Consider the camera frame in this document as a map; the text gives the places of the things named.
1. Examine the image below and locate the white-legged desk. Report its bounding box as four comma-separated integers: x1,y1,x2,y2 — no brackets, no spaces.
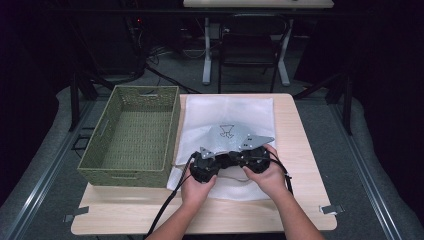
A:
182,0,335,87

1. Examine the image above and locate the dark equipment rack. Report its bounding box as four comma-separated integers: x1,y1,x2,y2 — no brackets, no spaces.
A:
79,0,148,77

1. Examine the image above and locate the hand-held gripper cable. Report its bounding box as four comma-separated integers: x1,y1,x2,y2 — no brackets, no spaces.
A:
265,155,295,196
143,152,198,240

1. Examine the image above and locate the left hand-held gripper cable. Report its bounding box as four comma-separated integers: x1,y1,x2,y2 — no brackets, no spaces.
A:
143,152,198,240

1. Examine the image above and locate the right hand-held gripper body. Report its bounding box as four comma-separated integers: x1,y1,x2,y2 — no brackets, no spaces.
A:
237,133,276,175

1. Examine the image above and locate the black metal stand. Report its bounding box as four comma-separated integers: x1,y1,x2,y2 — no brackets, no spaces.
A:
292,71,355,136
68,71,116,132

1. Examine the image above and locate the black floor cable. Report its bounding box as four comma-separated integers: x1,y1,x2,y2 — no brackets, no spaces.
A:
144,64,202,95

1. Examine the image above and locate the person's left hand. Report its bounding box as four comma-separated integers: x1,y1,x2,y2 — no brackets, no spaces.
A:
180,166,219,210

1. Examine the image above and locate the aluminium floor rail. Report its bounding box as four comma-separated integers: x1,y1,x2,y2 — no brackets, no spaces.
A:
2,99,98,240
328,103,405,240

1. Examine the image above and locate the black metal floor frame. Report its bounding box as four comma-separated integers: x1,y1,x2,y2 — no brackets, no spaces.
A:
71,126,97,152

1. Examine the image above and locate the black chair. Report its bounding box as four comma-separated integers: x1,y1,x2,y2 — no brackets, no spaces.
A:
217,13,290,95

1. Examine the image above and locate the right hand-held gripper cable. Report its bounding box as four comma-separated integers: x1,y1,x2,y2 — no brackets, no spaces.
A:
265,155,295,196

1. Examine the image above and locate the person's right hand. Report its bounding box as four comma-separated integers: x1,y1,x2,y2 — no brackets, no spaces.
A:
242,143,290,200

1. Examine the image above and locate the green woven basket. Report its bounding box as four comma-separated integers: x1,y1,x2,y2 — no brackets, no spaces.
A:
77,85,182,188

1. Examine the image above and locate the white mesh laundry bag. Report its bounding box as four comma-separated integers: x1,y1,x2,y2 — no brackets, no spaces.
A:
166,95,277,202

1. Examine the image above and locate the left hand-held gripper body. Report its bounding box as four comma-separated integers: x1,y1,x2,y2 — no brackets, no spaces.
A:
189,146,222,184

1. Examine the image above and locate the grey metal table bracket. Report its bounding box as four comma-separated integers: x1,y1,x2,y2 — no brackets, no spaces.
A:
318,204,345,215
63,206,90,223

